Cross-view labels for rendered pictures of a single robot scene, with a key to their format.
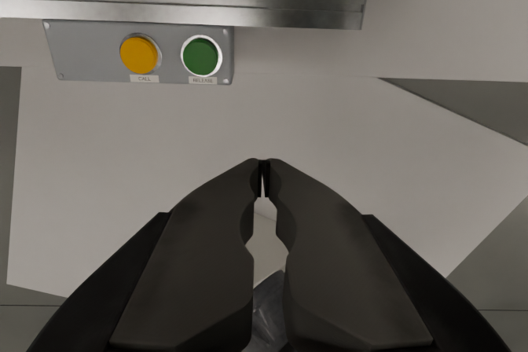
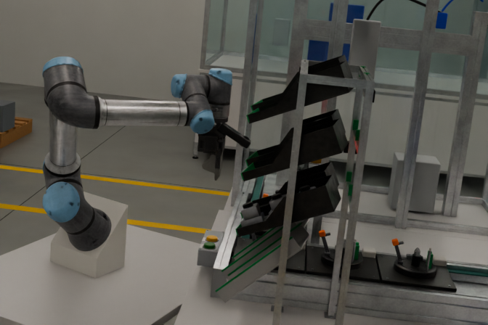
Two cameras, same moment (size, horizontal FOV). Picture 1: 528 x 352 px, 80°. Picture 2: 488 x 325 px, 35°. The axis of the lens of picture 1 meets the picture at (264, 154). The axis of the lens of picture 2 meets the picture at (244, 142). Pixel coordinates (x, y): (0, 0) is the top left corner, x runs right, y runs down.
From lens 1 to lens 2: 252 cm
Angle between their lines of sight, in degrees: 80
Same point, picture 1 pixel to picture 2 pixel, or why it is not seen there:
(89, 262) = not seen: hidden behind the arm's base
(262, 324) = (101, 216)
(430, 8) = (211, 314)
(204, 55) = (210, 244)
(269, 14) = (220, 257)
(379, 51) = (194, 303)
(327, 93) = (177, 292)
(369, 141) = (147, 299)
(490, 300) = not seen: outside the picture
